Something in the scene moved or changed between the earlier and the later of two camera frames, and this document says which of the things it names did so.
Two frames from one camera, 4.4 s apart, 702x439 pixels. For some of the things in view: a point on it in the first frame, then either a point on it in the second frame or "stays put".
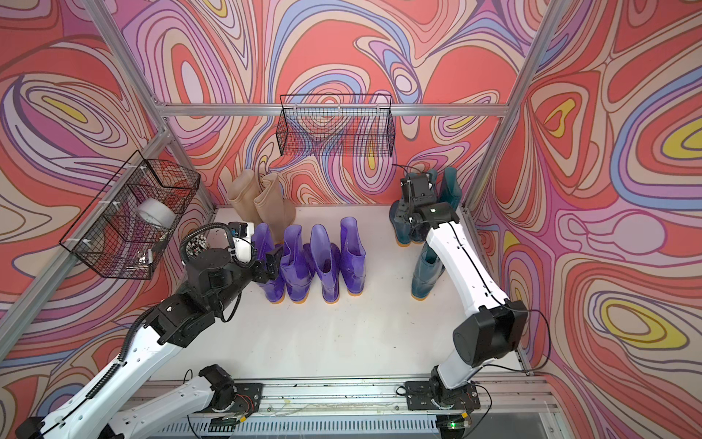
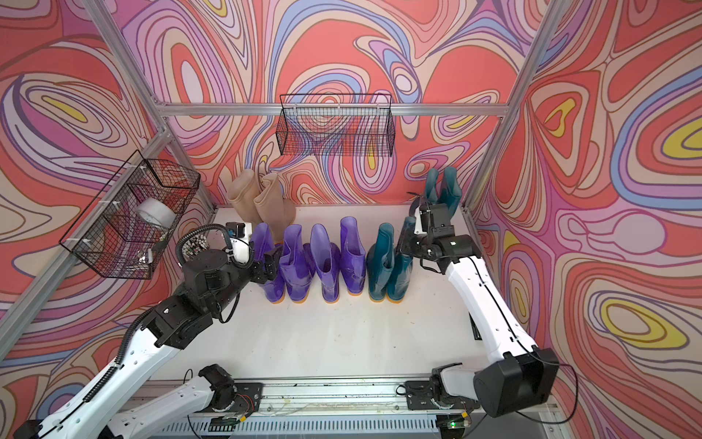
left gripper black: x=262 y=275 stays put
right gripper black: x=401 y=208 to x=405 y=245
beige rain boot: x=272 y=208 stays put
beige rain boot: x=242 y=198 stays put
